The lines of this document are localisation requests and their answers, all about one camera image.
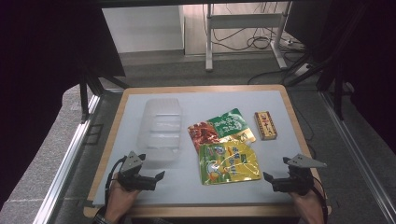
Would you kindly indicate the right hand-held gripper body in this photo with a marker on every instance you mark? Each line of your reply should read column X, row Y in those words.
column 295, row 185

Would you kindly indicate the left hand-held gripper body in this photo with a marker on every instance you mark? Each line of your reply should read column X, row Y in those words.
column 132, row 165

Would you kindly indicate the clear plastic container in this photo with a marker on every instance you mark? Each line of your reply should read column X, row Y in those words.
column 160, row 130

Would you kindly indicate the yellow brown patterned box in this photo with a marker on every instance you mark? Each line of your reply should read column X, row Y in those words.
column 265, row 125

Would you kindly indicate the yellow green seasoning packet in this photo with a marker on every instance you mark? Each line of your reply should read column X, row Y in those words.
column 229, row 165

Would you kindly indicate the green red seasoning packet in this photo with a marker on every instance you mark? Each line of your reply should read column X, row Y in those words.
column 227, row 126

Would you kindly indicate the person's right hand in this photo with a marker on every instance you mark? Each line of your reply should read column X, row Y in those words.
column 311, row 208

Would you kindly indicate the person's left hand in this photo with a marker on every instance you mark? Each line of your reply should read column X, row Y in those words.
column 118, row 202

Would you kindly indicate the black metal stand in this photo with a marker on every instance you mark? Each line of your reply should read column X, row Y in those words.
column 338, row 93
column 83, row 99

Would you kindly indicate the white power strip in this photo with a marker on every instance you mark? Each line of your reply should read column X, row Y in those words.
column 302, row 70

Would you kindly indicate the white board panel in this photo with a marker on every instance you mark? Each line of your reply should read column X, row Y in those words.
column 143, row 29

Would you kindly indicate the dark curtain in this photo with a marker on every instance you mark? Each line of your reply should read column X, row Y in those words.
column 37, row 77
column 373, row 62

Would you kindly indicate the black rectangular bracket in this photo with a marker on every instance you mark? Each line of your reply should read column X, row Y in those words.
column 93, row 134

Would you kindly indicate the aluminium rail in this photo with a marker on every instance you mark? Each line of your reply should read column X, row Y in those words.
column 358, row 155
column 62, row 174

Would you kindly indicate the white metal desk frame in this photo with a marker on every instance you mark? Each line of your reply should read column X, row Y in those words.
column 243, row 21

